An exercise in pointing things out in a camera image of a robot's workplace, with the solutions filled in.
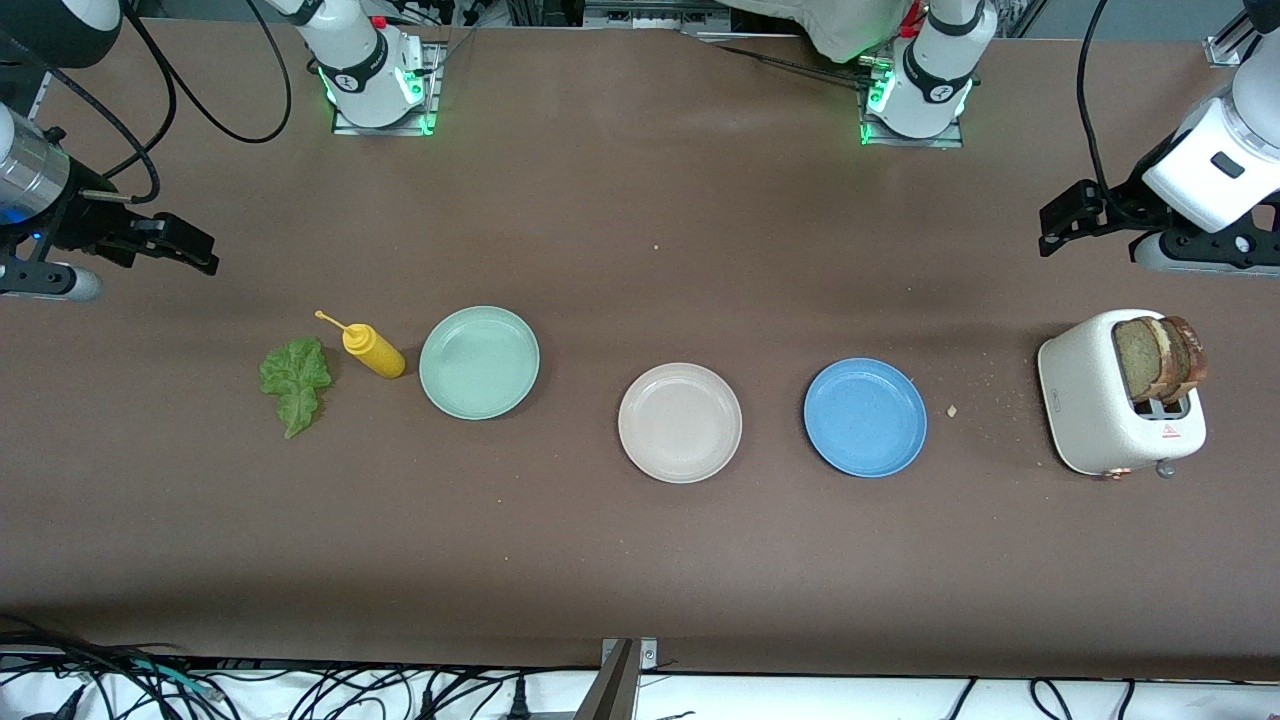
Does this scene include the beige plate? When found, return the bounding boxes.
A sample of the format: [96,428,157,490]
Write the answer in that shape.
[617,362,744,485]

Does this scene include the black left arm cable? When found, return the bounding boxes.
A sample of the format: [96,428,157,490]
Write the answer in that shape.
[1075,0,1126,216]

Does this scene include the blue plate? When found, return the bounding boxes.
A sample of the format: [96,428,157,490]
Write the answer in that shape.
[803,357,929,479]

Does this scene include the teal cable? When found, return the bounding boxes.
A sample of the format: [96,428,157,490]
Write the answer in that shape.
[125,660,216,698]

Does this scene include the yellow squeeze bottle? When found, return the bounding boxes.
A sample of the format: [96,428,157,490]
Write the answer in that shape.
[315,310,407,380]

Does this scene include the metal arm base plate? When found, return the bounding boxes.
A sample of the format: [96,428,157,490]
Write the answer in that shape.
[855,55,966,149]
[330,40,448,137]

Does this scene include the person in light clothing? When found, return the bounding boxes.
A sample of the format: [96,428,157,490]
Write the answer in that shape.
[722,0,919,64]

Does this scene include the green lettuce leaf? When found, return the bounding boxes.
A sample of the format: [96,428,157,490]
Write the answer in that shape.
[258,336,333,440]

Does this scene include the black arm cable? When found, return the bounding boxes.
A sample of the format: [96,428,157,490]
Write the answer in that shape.
[0,0,294,205]
[1075,0,1126,216]

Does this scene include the metal mount beam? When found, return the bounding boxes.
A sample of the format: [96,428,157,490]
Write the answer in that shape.
[573,637,661,720]

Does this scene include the mint green plate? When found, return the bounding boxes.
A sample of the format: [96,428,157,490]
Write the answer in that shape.
[419,305,541,421]

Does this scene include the dark crust bread slice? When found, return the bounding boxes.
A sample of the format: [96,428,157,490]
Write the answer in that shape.
[1162,316,1209,391]

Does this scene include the white toaster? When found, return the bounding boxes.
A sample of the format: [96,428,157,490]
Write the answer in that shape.
[1037,308,1208,479]

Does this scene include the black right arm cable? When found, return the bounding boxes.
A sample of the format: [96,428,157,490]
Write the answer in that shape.
[0,0,294,205]

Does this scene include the light brown bread slice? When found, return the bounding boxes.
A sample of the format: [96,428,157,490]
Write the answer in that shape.
[1112,316,1186,403]

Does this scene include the black base cable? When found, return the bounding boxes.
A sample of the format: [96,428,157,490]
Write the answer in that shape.
[715,40,873,87]

